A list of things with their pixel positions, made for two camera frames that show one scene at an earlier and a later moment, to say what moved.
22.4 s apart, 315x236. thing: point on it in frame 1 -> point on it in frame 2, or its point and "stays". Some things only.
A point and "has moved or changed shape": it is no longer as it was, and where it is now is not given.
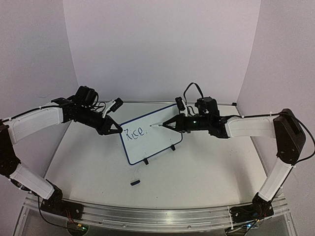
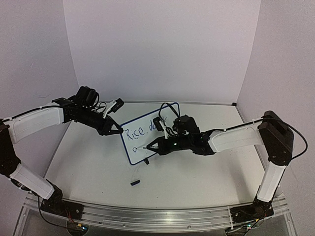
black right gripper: [180, 123] -> [162, 145]
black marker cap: [135, 182] stays
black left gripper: [105, 128] stays
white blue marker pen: [159, 124] has moved or changed shape
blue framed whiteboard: [141, 141] stays
